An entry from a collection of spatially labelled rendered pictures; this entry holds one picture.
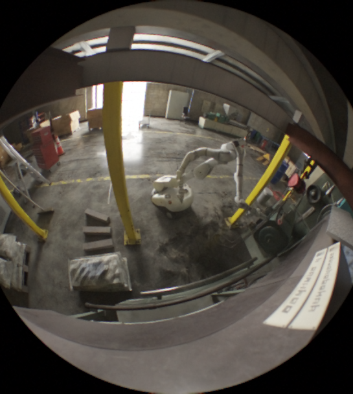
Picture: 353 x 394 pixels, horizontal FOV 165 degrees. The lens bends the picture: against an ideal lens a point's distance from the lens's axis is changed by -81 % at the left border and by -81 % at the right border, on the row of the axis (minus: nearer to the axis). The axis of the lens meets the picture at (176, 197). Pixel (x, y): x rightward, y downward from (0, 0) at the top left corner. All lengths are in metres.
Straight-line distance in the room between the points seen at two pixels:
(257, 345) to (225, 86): 1.04
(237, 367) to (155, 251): 1.60
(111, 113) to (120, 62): 0.30
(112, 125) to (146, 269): 1.51
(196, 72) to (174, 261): 1.85
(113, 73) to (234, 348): 1.02
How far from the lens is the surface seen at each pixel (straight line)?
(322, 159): 1.35
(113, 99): 0.71
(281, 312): 0.36
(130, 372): 0.29
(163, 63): 0.77
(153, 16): 0.39
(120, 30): 0.83
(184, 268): 1.69
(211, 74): 0.85
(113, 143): 0.77
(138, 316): 1.05
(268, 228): 1.67
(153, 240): 1.75
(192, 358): 0.29
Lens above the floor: 1.61
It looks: 45 degrees down
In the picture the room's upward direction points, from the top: 14 degrees clockwise
